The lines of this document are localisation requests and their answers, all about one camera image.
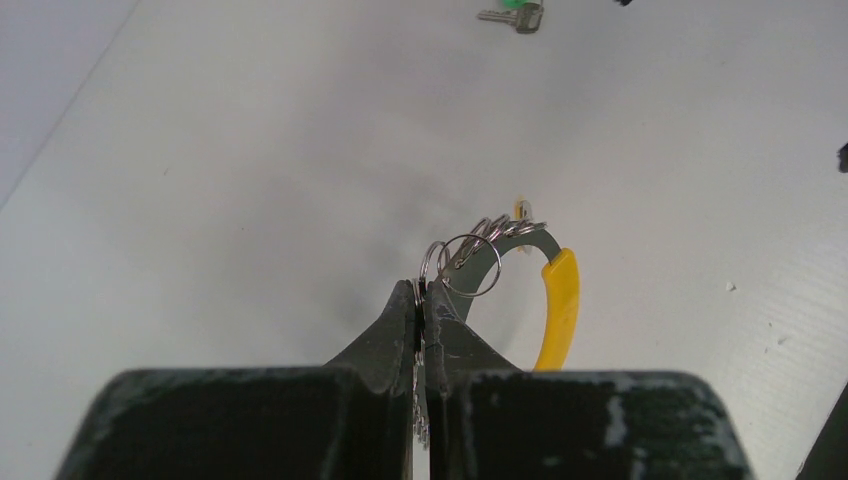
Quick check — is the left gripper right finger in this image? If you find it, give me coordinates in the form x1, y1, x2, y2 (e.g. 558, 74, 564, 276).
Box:
423, 284, 752, 479

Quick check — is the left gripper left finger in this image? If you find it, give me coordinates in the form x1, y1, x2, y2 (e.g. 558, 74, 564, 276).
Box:
57, 280, 417, 479

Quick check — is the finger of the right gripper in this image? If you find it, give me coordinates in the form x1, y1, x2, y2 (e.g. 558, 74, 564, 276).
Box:
837, 144, 848, 173

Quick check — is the key with green tag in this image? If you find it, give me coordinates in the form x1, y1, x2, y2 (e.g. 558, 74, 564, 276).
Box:
476, 1, 545, 34

